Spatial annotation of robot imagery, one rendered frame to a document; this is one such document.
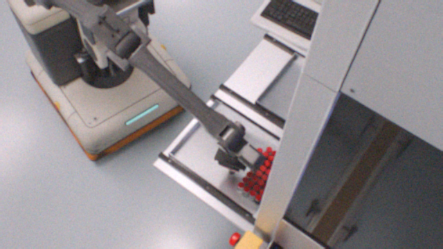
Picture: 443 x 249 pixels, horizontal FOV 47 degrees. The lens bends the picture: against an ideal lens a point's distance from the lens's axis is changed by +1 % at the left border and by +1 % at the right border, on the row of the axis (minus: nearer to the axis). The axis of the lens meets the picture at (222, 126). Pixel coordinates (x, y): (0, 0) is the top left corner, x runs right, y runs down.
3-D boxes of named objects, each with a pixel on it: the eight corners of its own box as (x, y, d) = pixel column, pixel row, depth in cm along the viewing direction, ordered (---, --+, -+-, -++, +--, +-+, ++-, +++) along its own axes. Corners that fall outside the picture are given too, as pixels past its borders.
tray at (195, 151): (296, 158, 171) (297, 153, 167) (251, 217, 160) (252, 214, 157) (215, 104, 179) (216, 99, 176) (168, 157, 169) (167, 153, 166)
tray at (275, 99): (374, 105, 181) (376, 100, 178) (337, 158, 171) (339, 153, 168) (293, 57, 190) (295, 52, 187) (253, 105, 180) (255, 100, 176)
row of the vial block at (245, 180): (272, 154, 171) (273, 149, 167) (241, 194, 164) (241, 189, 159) (266, 151, 171) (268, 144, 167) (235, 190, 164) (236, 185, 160)
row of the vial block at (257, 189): (283, 162, 169) (285, 156, 165) (252, 203, 162) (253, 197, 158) (277, 158, 170) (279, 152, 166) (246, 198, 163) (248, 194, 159)
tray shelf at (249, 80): (378, 98, 185) (380, 95, 183) (272, 252, 157) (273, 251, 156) (268, 34, 197) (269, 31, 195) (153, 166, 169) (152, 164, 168)
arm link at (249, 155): (234, 118, 140) (214, 142, 139) (267, 143, 137) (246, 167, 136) (240, 131, 152) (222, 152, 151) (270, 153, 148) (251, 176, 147)
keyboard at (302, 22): (363, 35, 205) (364, 32, 203) (347, 59, 200) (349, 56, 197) (275, -6, 214) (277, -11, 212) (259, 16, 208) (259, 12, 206)
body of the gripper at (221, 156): (244, 172, 154) (246, 162, 148) (213, 160, 156) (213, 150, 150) (252, 155, 157) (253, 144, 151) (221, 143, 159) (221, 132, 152)
